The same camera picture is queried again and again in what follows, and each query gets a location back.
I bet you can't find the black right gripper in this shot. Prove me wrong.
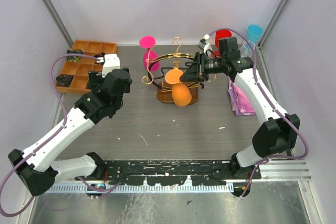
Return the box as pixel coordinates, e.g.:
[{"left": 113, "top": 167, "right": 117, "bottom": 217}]
[{"left": 180, "top": 51, "right": 226, "bottom": 83}]

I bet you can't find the orange wine glass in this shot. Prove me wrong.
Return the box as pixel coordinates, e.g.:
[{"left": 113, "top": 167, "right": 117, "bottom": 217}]
[{"left": 165, "top": 69, "right": 192, "bottom": 106}]

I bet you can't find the red wine glass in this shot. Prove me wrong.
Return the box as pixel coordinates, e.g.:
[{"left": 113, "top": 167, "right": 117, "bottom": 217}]
[{"left": 215, "top": 29, "right": 232, "bottom": 55}]

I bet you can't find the pink wine glass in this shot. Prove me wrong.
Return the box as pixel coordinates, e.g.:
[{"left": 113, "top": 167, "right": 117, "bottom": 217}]
[{"left": 139, "top": 36, "right": 158, "bottom": 69}]

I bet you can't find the clear wine glass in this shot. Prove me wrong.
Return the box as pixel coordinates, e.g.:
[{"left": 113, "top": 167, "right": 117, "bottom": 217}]
[{"left": 239, "top": 40, "right": 256, "bottom": 59}]

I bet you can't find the blue wine glass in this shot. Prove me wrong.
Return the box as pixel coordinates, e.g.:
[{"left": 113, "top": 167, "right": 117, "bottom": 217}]
[{"left": 246, "top": 24, "right": 264, "bottom": 44}]

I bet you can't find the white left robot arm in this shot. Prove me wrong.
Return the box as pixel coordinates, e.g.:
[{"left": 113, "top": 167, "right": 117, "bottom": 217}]
[{"left": 8, "top": 68, "right": 132, "bottom": 196}]

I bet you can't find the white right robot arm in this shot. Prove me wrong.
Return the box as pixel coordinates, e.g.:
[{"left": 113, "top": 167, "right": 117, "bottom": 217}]
[{"left": 180, "top": 35, "right": 300, "bottom": 179}]

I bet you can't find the black orange rolled tie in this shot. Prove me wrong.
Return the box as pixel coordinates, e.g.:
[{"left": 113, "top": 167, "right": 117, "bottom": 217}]
[{"left": 94, "top": 52, "right": 106, "bottom": 58}]

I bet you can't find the wooden compartment tray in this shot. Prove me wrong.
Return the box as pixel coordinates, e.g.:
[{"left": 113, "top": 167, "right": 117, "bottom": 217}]
[{"left": 55, "top": 40, "right": 118, "bottom": 94}]

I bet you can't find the navy floral rolled tie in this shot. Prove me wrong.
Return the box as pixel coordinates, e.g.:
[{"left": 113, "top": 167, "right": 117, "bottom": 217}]
[{"left": 67, "top": 49, "right": 83, "bottom": 62}]

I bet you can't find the dark paisley rolled tie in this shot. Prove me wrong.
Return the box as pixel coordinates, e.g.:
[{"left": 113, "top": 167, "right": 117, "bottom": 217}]
[{"left": 56, "top": 74, "right": 73, "bottom": 87}]

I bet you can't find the purple cartoon pouch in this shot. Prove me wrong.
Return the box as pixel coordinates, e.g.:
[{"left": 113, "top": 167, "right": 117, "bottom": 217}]
[{"left": 228, "top": 78, "right": 256, "bottom": 116}]

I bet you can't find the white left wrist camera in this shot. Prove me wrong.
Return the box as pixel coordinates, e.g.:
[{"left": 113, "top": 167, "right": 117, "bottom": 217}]
[{"left": 96, "top": 54, "right": 120, "bottom": 78}]

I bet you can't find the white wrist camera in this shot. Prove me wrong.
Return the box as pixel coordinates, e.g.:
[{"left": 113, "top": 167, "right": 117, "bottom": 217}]
[
  {"left": 96, "top": 54, "right": 120, "bottom": 78},
  {"left": 197, "top": 34, "right": 212, "bottom": 56}
]

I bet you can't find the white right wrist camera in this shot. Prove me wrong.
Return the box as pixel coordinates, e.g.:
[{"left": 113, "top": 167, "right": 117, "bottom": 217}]
[{"left": 197, "top": 34, "right": 212, "bottom": 56}]

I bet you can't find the gold wire glass rack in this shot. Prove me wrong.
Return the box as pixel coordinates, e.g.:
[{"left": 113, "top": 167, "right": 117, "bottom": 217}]
[{"left": 139, "top": 36, "right": 204, "bottom": 106}]

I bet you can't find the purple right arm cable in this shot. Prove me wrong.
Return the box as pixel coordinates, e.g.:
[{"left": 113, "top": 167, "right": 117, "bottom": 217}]
[{"left": 207, "top": 28, "right": 309, "bottom": 198}]

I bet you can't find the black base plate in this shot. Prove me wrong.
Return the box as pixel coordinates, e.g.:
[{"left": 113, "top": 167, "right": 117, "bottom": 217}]
[{"left": 74, "top": 159, "right": 262, "bottom": 186}]

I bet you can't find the aluminium front rail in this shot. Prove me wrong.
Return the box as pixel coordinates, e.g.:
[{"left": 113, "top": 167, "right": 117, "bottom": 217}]
[{"left": 25, "top": 159, "right": 312, "bottom": 194}]

